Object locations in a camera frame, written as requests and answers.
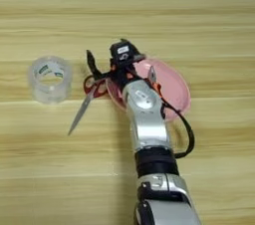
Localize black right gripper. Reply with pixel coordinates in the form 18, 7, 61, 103
86, 49, 147, 92

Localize red handled scissors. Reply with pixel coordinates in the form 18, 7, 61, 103
67, 74, 110, 136

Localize pink oval plate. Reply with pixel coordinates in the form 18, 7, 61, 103
105, 57, 192, 122

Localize black box with white label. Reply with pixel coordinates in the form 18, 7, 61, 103
109, 38, 142, 67

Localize clear packing tape roll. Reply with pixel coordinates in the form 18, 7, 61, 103
27, 55, 74, 106

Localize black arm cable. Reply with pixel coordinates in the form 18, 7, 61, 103
160, 97, 196, 160

